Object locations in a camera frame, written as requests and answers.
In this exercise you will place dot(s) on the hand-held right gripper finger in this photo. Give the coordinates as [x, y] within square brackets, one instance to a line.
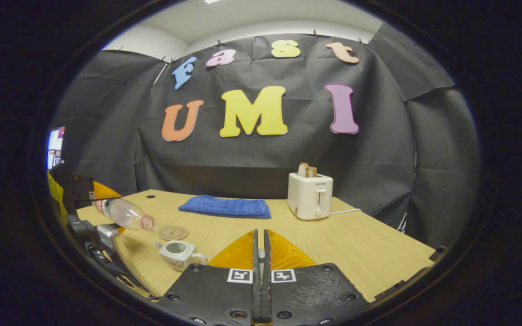
[266, 290]
[256, 290]

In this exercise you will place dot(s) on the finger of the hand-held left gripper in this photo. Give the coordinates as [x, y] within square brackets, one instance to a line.
[91, 235]
[82, 188]

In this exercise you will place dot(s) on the clear plastic water bottle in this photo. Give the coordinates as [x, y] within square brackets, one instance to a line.
[125, 213]

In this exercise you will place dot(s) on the round cork coaster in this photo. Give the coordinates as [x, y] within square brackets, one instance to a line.
[173, 232]

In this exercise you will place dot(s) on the computer monitor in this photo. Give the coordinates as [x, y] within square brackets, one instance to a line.
[55, 147]

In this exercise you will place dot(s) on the blue folded towel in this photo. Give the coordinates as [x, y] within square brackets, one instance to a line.
[224, 207]

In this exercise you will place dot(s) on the white toaster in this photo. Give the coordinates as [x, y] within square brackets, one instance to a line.
[308, 197]

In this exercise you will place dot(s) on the bread slice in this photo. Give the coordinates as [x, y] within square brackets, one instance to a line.
[307, 170]

